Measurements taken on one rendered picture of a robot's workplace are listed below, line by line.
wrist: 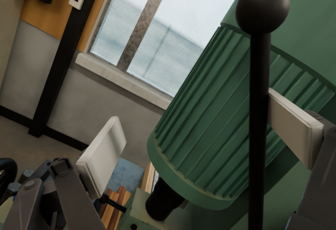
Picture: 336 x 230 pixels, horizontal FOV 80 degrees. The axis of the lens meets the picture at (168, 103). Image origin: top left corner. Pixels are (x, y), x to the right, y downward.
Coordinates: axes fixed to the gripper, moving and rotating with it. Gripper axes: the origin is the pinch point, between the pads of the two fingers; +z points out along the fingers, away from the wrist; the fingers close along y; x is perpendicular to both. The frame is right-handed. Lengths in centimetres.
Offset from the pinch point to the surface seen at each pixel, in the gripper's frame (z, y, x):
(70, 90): 139, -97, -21
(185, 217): 15.5, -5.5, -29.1
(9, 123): 131, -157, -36
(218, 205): 5.9, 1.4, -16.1
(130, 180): 36, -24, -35
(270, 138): 6.2, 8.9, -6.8
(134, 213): 11.3, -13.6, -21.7
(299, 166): 7.1, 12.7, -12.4
